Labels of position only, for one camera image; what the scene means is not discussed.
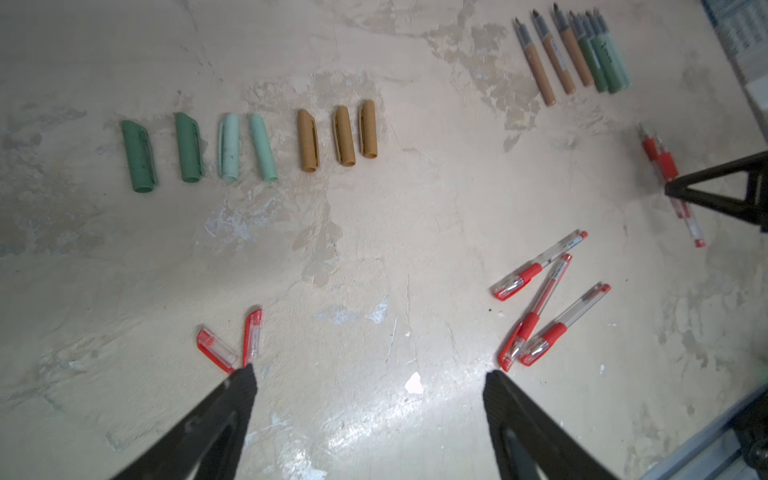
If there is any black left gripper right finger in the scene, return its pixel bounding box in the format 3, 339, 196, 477
483, 370, 615, 479

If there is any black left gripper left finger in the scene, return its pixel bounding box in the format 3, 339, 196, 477
115, 365, 257, 479

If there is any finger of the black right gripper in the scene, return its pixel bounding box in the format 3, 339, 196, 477
664, 151, 767, 233

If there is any red gel pen diagonal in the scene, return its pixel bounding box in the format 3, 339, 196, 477
498, 253, 572, 372

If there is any red gel pen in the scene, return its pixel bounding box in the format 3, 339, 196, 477
490, 229, 588, 301
518, 282, 611, 367
650, 134, 708, 250
638, 123, 666, 185

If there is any red gel pen bottom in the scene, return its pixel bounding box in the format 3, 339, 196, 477
518, 282, 611, 367

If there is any red gel pen cap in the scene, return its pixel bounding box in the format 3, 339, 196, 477
242, 309, 263, 366
196, 327, 239, 374

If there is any brown marker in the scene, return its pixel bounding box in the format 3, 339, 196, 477
532, 10, 576, 95
553, 3, 594, 87
513, 18, 556, 107

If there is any dark green pen cap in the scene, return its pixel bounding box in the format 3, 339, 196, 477
121, 120, 157, 193
174, 112, 204, 183

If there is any light green marker cap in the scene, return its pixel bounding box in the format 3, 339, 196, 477
249, 113, 278, 183
218, 113, 240, 182

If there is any brown marker cap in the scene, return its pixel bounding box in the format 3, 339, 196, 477
298, 109, 319, 173
358, 100, 378, 159
333, 106, 356, 167

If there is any light green marker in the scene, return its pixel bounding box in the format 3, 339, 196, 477
593, 8, 631, 90

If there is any dark green pen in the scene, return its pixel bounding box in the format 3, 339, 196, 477
579, 13, 627, 94
569, 11, 608, 93

